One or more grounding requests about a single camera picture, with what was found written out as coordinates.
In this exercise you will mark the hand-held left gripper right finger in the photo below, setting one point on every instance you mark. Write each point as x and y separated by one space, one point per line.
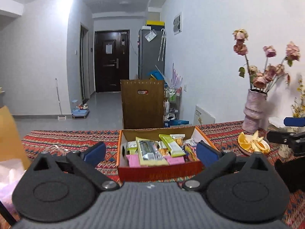
207 153

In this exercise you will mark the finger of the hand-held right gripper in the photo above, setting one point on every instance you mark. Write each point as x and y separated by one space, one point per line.
278 137
295 121

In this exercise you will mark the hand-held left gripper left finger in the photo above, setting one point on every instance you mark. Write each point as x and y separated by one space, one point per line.
95 153

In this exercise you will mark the pile of assorted snack packets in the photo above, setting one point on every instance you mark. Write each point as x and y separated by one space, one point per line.
188 149

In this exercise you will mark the green yellow snack packet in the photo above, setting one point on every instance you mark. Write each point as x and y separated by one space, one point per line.
171 145

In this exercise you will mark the large yellow silver snack packet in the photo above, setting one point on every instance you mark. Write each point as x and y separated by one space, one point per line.
149 152

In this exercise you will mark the red cardboard box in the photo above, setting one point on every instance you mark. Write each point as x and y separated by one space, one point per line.
154 173

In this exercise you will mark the glass jar of seeds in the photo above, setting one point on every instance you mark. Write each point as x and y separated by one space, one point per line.
276 122

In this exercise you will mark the yellow flower branches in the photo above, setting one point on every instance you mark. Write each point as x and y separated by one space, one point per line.
299 100

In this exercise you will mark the plate of orange slices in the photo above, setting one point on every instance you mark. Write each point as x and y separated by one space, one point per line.
256 143

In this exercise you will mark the black bag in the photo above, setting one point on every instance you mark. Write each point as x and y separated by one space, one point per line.
293 174

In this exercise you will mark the pink ribbed vase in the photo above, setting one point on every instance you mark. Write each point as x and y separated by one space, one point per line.
255 109

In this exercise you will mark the blue pet water dispenser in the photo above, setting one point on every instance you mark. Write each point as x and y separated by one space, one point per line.
79 111

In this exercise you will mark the dried pink roses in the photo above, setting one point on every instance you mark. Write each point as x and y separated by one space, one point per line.
262 76

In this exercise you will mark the rack with bottles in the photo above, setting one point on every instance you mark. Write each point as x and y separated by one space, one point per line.
172 107

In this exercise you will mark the dark brown entry door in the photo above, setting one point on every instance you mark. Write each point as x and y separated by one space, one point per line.
112 76

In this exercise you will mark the pink fairy wings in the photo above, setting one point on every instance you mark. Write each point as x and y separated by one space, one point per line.
176 76

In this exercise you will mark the yellow thermos jug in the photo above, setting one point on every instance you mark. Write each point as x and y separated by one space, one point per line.
12 138

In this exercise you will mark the purple tissue pack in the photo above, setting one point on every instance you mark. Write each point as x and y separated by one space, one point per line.
10 183

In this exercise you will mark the blue dustpan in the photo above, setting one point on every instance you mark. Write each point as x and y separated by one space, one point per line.
154 75

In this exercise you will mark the paper notice on door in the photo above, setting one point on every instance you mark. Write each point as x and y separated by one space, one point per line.
108 49

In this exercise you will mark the grey refrigerator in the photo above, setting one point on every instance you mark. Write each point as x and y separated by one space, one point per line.
149 57

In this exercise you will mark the hanging folded umbrellas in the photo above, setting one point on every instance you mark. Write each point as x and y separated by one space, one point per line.
162 45

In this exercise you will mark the plastic bag on refrigerator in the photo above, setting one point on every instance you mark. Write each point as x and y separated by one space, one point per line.
150 36

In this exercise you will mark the yellow box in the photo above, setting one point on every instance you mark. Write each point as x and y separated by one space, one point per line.
155 23

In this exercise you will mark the white wall heater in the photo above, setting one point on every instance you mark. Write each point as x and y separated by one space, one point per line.
205 116

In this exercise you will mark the wall panel cover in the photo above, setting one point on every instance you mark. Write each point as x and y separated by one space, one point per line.
177 23

